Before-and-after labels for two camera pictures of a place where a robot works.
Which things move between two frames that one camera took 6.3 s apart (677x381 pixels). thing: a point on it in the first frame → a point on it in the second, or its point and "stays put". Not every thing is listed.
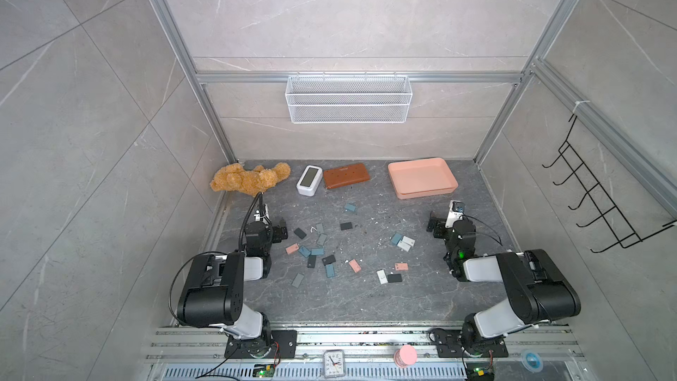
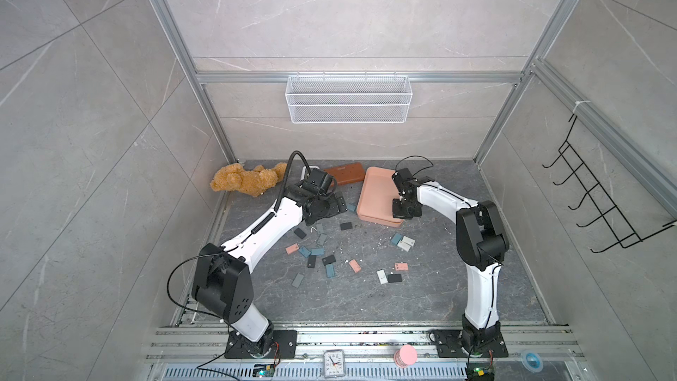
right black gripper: (442, 227) → (398, 214)
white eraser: (404, 245) stays put
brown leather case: (345, 175) stays put
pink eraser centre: (354, 265) stays put
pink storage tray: (413, 178) → (375, 204)
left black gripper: (275, 231) → (334, 208)
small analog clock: (334, 363) stays put
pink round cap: (405, 355) stays put
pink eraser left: (292, 248) stays put
